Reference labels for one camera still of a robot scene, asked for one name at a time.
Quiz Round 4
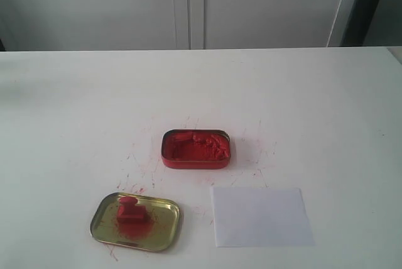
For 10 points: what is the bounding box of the red stamp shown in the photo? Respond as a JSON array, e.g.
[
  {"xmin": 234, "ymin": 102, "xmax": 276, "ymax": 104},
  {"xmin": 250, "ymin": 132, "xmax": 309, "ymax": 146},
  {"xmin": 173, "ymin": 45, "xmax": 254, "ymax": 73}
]
[{"xmin": 116, "ymin": 196, "xmax": 147, "ymax": 224}]

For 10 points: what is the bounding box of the red ink paste tin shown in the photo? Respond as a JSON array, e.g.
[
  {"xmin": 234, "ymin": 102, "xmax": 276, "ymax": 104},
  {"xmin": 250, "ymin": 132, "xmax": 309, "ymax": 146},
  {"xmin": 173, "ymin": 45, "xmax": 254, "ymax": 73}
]
[{"xmin": 161, "ymin": 129, "xmax": 231, "ymax": 170}]

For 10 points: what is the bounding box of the white paper sheet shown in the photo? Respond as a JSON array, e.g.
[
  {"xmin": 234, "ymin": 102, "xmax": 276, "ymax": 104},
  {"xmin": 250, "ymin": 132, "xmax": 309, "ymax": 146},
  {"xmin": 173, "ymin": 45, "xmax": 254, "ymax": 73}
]
[{"xmin": 210, "ymin": 187, "xmax": 315, "ymax": 248}]

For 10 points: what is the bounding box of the gold tin lid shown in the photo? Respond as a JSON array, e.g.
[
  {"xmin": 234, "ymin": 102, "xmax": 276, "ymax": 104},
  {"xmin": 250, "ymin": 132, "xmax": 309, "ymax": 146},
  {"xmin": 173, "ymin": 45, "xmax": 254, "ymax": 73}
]
[{"xmin": 89, "ymin": 192, "xmax": 181, "ymax": 252}]

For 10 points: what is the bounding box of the white cabinet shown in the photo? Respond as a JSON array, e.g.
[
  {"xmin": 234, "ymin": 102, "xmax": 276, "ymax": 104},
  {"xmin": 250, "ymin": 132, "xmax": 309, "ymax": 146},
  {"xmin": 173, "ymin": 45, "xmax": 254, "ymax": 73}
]
[{"xmin": 1, "ymin": 0, "xmax": 355, "ymax": 51}]

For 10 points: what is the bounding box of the dark vertical post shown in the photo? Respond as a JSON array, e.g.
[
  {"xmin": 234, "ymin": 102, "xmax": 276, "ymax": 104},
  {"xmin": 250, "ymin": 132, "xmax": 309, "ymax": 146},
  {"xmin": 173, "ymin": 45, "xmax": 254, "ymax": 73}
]
[{"xmin": 340, "ymin": 0, "xmax": 380, "ymax": 47}]

